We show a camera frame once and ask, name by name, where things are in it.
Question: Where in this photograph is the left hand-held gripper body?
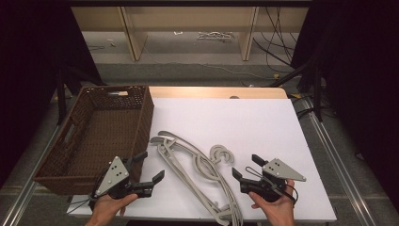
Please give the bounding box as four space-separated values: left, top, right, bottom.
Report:
89 155 154 203

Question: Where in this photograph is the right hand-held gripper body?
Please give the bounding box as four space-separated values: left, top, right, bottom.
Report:
239 157 307 203

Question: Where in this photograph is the grey plastic clothes hanger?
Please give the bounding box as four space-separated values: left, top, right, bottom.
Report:
150 136 234 226
155 142 233 226
157 130 244 226

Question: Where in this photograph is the brown wicker basket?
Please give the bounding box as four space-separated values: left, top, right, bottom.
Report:
32 84 155 196

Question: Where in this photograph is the person's left hand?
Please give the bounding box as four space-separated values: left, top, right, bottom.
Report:
84 192 139 226

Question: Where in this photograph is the person's right hand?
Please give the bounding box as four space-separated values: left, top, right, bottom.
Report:
247 179 296 226

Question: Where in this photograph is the white table sheet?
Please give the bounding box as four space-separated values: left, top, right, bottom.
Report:
66 97 338 224

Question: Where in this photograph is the black metal stand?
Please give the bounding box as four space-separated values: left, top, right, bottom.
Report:
55 62 106 126
268 55 326 122

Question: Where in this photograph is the light wooden shelf unit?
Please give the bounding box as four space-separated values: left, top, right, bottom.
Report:
71 6 310 62

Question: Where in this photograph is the pale pile on floor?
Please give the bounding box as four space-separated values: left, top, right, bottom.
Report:
197 30 235 42

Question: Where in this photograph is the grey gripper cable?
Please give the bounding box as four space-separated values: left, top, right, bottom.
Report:
66 196 97 216

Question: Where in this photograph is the metal floor rail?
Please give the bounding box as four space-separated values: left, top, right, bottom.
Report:
299 95 399 226
0 123 62 226

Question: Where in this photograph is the bundle of black cables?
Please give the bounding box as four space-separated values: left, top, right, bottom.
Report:
252 6 299 73

